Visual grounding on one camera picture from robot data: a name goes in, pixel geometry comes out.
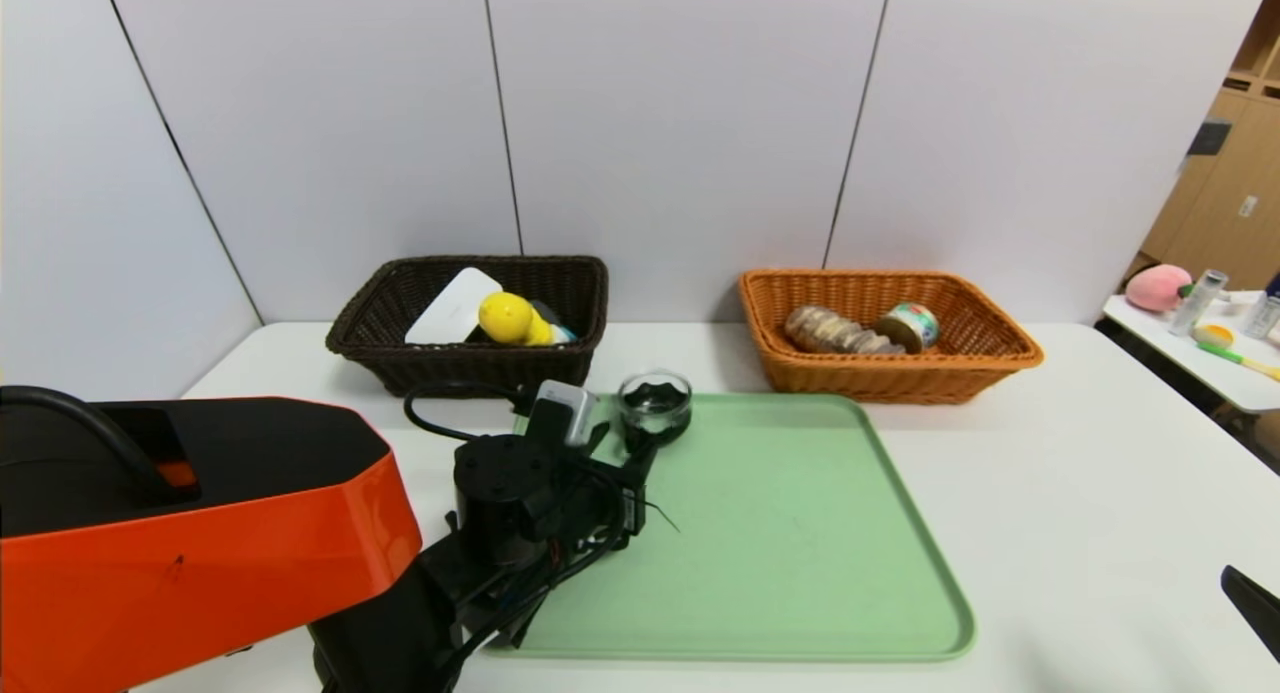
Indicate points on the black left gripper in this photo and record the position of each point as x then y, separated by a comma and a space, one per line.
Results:
629, 504

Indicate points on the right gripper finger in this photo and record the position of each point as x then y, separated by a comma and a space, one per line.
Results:
1255, 608

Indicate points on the glass cup with black holder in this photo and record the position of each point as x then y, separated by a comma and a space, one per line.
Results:
655, 408

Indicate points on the dark grey towel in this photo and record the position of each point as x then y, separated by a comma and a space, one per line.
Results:
548, 313

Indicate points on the yellow duck toy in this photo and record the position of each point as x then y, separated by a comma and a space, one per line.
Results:
510, 318

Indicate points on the white rectangular box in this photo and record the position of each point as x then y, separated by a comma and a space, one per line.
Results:
450, 308

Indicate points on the brown striped bread roll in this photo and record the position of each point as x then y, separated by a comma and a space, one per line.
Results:
835, 331

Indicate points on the green labelled cat food can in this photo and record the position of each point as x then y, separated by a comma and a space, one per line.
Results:
912, 325

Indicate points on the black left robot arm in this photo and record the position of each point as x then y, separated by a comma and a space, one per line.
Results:
200, 543

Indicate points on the dark brown wicker basket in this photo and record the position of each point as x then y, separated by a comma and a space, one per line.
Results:
460, 368

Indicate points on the orange wicker basket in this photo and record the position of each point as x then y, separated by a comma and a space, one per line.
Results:
880, 378

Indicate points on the light green plastic tray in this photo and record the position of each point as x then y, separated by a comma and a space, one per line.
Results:
780, 543

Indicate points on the white side table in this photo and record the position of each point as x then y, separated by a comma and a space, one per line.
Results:
1225, 378

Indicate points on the yellow and green toothbrush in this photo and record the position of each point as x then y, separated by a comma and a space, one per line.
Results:
1228, 354

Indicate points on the clear plastic bottle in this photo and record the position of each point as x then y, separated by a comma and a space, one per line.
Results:
1195, 305
1262, 318

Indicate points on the pink peach plush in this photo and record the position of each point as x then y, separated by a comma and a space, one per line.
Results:
1155, 289

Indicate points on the light wooden cabinet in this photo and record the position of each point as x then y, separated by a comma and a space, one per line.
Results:
1235, 193

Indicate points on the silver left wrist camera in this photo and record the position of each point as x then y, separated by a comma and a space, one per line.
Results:
568, 413

